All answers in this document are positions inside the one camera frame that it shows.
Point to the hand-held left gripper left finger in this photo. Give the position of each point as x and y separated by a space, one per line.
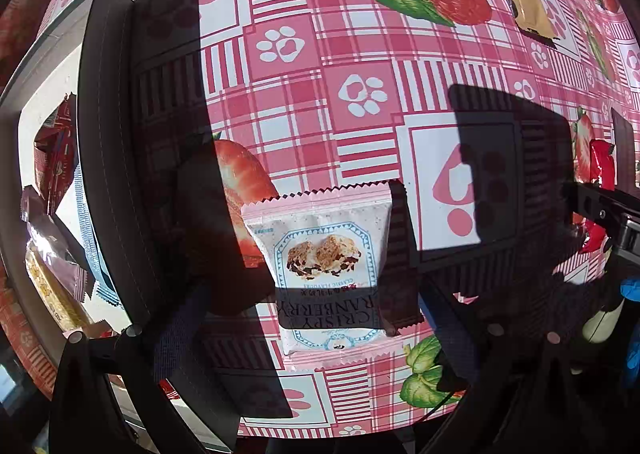
180 339

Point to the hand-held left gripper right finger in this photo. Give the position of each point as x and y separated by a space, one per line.
450 344

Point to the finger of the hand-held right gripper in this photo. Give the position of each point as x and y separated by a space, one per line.
595 206
624 153

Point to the light blue snack packet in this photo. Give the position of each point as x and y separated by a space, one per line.
92 244

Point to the yellow rice cracker packet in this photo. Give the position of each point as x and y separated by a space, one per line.
47 284

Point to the white cranberry crisp packet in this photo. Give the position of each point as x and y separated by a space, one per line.
325 254

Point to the pink snack bar packet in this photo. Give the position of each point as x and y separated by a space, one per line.
55 241

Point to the red patterned snack packet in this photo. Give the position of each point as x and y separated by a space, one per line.
57 158

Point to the white cardboard box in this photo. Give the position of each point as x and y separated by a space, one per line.
55 68

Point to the blue fabric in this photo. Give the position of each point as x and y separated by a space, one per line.
631 289

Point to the pink strawberry tablecloth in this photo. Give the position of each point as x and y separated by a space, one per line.
350 83

